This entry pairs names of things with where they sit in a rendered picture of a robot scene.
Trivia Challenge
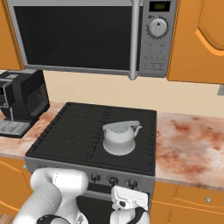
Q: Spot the silver microwave door handle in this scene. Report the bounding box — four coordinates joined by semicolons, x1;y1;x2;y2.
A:
129;0;141;81

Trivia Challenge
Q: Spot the silver microwave oven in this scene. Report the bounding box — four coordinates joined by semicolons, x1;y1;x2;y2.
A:
5;0;179;81

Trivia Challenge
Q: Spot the orange wall cupboard door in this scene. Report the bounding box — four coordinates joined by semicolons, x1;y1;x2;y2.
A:
0;0;25;71
166;0;224;85

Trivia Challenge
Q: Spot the black stove knob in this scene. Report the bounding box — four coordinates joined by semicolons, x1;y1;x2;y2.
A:
90;172;102;184
108;175;120;186
127;178;139;189

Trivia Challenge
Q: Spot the black oven door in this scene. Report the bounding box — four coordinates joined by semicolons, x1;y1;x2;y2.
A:
76;190;151;224

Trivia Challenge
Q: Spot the black coffee machine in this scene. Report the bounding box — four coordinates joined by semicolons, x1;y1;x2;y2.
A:
0;68;51;139

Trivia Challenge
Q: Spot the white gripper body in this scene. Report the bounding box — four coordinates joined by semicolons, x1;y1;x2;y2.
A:
111;185;149;210

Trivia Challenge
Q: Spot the orange base cupboard door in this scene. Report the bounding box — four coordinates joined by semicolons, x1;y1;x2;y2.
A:
149;200;224;224
0;157;33;217

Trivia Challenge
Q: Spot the white kettle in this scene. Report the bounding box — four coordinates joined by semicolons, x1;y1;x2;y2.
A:
101;120;144;157

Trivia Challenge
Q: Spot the black stove with hob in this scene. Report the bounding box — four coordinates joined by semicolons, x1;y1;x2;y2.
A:
24;101;158;224

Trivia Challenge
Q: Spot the black microwave door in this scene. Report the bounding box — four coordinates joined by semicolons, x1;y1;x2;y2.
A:
6;0;144;75

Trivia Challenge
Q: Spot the silver microwave dial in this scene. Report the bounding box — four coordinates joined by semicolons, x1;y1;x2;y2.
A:
147;17;169;39

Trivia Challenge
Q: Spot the orange drawer front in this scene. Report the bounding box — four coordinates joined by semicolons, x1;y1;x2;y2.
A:
151;181;224;212

